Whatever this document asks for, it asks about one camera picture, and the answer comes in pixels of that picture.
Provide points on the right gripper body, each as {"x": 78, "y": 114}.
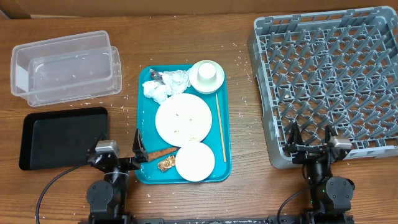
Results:
{"x": 306, "y": 152}

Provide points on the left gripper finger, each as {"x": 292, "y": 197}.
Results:
{"x": 101, "y": 137}
{"x": 138, "y": 145}

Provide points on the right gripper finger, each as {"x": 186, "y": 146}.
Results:
{"x": 295, "y": 137}
{"x": 330, "y": 135}

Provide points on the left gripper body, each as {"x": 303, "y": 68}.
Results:
{"x": 125, "y": 165}

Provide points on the white tissue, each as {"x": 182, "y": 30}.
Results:
{"x": 156, "y": 90}
{"x": 176, "y": 81}

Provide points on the pale green bowl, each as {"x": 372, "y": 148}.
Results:
{"x": 206, "y": 86}

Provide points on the white plastic cup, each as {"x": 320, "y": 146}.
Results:
{"x": 207, "y": 71}

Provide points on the red foil snack wrapper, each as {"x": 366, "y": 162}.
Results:
{"x": 155, "y": 75}

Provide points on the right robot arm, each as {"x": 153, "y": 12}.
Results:
{"x": 330, "y": 196}

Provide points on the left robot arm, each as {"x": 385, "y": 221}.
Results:
{"x": 107, "y": 197}

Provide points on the grey dishwasher rack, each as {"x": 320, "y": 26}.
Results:
{"x": 336, "y": 68}

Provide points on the clear plastic waste bin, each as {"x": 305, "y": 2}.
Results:
{"x": 70, "y": 68}

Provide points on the golden crumpled food scrap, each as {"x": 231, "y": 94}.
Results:
{"x": 167, "y": 163}

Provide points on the black plastic tray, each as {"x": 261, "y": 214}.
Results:
{"x": 56, "y": 139}

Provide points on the teal plastic serving tray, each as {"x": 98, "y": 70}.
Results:
{"x": 146, "y": 110}

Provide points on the large white plate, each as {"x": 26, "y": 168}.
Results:
{"x": 183, "y": 118}

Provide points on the small pink bowl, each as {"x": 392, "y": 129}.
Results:
{"x": 195, "y": 162}

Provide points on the wooden chopstick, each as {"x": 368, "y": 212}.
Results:
{"x": 221, "y": 127}

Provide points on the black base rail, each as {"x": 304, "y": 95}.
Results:
{"x": 283, "y": 219}

